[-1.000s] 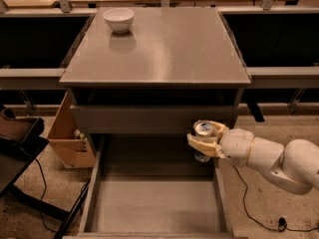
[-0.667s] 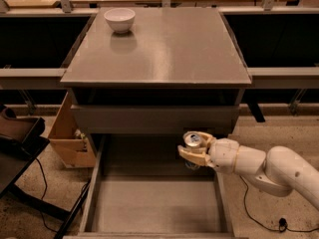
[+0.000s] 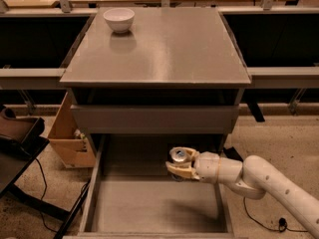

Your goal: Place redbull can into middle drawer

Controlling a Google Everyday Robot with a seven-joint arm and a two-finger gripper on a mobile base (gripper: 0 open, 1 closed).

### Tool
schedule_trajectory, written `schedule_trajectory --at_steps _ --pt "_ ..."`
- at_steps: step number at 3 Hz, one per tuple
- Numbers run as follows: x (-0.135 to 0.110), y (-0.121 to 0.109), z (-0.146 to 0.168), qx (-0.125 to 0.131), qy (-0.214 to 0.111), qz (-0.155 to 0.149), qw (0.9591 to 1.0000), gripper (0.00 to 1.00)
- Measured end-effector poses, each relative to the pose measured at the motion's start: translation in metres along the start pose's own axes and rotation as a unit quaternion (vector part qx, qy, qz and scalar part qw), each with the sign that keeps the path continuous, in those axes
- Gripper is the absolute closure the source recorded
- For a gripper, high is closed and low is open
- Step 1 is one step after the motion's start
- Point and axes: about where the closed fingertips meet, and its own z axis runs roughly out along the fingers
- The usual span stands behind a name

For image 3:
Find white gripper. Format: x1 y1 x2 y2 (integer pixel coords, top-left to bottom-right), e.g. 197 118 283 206
165 146 220 184

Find redbull can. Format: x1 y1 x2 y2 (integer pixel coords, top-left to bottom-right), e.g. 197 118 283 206
169 147 188 182

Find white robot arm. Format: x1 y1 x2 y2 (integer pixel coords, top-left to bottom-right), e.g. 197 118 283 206
165 147 319 239

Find open grey middle drawer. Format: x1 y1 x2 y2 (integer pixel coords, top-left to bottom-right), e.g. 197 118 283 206
63 134 246 239

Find grey drawer cabinet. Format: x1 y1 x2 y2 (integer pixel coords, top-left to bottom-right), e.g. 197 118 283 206
60 7 251 151

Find closed grey top drawer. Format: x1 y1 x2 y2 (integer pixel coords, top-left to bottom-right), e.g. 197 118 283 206
71 105 239 134

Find black floor plate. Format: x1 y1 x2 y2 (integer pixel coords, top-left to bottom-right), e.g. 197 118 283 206
223 147 242 161

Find cardboard box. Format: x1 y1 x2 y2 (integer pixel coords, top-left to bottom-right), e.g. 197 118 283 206
48 94 96 168

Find white bowl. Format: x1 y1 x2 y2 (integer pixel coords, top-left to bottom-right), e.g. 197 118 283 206
103 8 135 33

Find brown black bag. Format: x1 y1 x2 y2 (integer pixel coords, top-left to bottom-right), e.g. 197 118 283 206
0 106 45 160

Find grey rail right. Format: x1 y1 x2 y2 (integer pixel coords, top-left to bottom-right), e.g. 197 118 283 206
247 67 319 89

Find grey rail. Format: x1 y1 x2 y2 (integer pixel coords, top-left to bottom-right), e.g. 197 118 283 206
0 69 65 90
247 67 319 89

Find black floor cable right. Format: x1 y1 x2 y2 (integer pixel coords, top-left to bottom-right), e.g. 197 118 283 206
242 196 310 233

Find black floor cable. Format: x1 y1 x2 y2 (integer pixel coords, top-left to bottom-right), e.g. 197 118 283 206
242 196 310 233
34 157 58 234

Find black floor cable left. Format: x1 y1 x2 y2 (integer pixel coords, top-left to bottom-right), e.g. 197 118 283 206
34 157 58 234

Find grey rail left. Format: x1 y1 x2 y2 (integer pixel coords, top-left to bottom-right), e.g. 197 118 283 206
0 69 65 90

